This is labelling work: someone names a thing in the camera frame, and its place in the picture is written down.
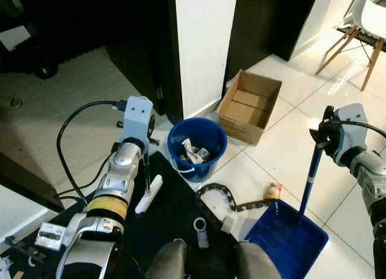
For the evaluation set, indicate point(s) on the open cardboard box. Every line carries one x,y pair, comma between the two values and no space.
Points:
241,125

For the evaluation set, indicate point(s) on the blue plastic bucket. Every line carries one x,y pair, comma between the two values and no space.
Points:
205,173

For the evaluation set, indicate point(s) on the white chair with wooden legs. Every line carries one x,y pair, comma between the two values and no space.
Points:
368,16

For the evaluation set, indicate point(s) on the brown slipper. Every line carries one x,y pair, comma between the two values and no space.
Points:
9,102

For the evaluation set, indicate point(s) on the black caster wheel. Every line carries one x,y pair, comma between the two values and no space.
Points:
45,69

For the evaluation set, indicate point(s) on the black foam puzzle mat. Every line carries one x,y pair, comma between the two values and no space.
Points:
362,36

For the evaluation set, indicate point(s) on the clear plastic packet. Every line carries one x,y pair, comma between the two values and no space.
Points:
51,237

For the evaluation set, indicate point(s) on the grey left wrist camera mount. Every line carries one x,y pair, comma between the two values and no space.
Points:
136,119

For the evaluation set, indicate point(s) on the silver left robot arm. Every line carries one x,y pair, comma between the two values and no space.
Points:
117,176

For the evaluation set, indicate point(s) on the grey robot leg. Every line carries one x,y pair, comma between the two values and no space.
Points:
258,264
167,261

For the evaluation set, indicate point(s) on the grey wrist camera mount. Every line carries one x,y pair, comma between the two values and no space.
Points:
353,125
136,119

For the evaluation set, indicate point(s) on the small colourful snack wrapper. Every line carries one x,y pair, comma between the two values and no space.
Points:
274,191

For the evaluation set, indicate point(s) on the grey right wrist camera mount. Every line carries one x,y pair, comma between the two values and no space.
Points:
353,125

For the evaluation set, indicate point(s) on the crumpled white paper trash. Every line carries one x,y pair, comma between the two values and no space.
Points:
192,151

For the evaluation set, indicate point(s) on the small white block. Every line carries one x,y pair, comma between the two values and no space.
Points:
228,224

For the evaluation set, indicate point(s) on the grey right robot leg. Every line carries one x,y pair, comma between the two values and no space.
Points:
258,264

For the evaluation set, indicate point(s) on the grey left robot leg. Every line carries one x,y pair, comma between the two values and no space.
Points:
167,261

